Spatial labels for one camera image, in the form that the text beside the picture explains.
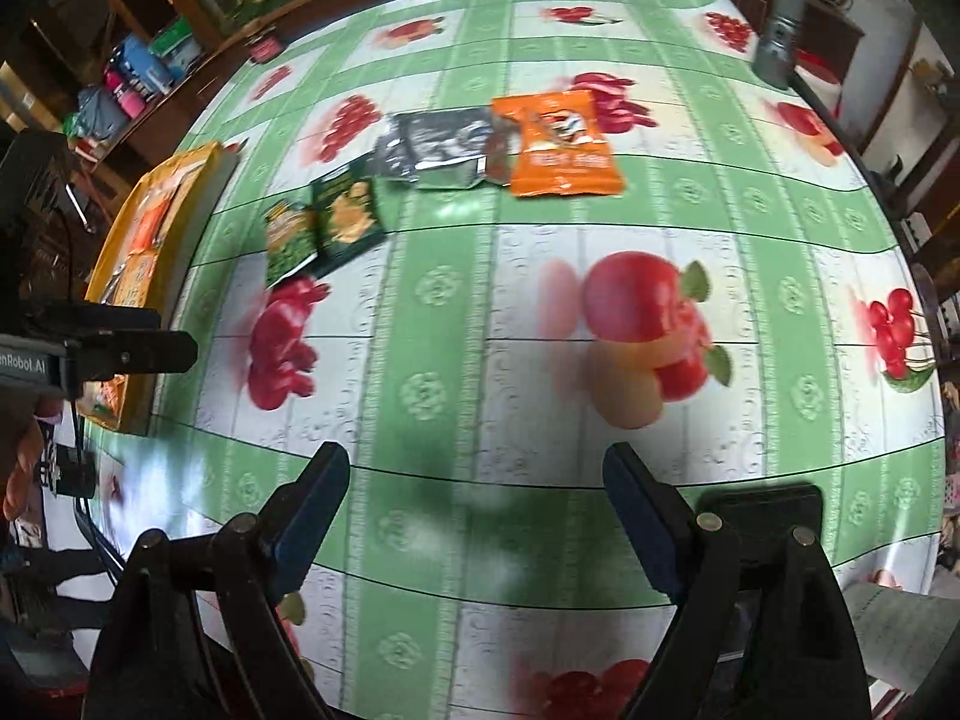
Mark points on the blue thermos bottle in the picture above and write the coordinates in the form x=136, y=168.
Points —
x=141, y=67

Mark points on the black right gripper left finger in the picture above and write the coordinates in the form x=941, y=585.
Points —
x=267, y=552

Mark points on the yellow orange cracker pack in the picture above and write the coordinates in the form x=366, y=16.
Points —
x=130, y=286

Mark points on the person's left hand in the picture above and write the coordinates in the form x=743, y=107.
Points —
x=22, y=447

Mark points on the green pea snack bag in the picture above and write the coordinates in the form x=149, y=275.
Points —
x=290, y=239

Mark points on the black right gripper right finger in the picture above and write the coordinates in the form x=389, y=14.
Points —
x=669, y=542

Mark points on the red orange cracker pack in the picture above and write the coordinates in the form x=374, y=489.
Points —
x=145, y=235

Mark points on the dark green beef cracker bag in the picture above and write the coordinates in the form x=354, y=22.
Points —
x=347, y=221

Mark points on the silver foil snack bag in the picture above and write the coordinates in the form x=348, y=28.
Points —
x=447, y=149

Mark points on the yellow cardboard tray box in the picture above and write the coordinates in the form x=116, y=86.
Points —
x=200, y=176

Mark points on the green fruit-pattern tablecloth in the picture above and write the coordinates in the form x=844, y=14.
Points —
x=739, y=313

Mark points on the orange snack bag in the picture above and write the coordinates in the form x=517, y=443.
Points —
x=563, y=150

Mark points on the small dark jar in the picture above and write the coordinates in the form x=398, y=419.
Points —
x=265, y=46

